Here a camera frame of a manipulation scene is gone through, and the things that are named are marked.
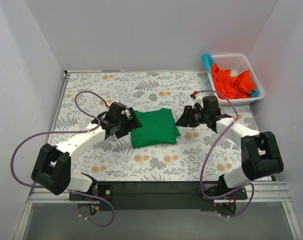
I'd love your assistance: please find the green t shirt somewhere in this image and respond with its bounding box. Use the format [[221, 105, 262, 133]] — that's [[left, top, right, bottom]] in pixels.
[[130, 108, 181, 148]]

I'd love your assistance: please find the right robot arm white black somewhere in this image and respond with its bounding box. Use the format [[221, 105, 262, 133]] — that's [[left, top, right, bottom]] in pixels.
[[175, 94, 284, 199]]

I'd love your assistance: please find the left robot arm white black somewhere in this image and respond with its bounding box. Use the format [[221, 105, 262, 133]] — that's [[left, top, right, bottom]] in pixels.
[[31, 102, 142, 200]]

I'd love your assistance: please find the floral table mat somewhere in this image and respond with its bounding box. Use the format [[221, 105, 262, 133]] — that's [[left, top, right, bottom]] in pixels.
[[41, 71, 271, 182]]

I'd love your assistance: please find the orange t shirt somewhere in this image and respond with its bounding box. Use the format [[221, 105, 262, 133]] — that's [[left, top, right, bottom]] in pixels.
[[211, 63, 259, 99]]

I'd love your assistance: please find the light blue t shirt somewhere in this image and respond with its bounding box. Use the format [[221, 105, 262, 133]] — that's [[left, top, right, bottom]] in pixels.
[[201, 53, 215, 76]]

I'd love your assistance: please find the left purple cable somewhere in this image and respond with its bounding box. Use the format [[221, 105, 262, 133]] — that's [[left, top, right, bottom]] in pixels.
[[10, 90, 116, 228]]

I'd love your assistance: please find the purple cable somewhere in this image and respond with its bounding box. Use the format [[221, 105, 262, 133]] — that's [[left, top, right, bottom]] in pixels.
[[191, 89, 255, 219], [10, 90, 116, 228]]

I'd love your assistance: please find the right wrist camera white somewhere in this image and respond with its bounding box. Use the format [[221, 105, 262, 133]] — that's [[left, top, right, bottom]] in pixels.
[[190, 91, 203, 110]]

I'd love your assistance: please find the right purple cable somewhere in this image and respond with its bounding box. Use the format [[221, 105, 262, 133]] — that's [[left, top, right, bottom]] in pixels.
[[191, 89, 255, 219]]

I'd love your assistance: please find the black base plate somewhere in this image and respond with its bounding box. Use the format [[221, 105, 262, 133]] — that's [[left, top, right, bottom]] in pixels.
[[68, 180, 249, 213]]

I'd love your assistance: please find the aluminium frame rail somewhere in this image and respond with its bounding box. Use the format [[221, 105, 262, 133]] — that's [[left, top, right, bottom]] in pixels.
[[13, 72, 303, 240]]

